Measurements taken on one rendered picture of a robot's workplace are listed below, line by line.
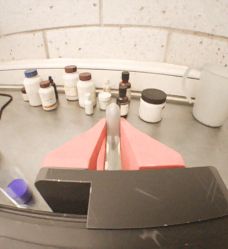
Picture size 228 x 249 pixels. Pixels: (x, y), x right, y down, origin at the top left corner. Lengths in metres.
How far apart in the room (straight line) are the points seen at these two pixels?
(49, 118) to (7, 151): 0.15
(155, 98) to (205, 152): 0.18
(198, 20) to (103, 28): 0.30
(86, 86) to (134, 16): 0.27
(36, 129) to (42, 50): 0.34
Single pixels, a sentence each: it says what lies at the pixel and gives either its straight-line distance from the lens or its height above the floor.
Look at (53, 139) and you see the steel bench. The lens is 0.37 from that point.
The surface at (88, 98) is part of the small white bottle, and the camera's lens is 0.41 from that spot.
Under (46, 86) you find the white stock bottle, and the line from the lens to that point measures 0.46.
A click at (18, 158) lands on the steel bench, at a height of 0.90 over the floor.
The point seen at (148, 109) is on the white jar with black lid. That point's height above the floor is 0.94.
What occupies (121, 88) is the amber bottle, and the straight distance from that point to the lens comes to 0.38.
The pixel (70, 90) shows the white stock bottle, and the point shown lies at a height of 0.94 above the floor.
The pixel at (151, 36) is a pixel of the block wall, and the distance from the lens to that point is 0.53.
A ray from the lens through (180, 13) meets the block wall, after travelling 0.54.
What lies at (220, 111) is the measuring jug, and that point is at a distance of 0.45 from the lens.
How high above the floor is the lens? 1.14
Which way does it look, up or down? 38 degrees down
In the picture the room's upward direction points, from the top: straight up
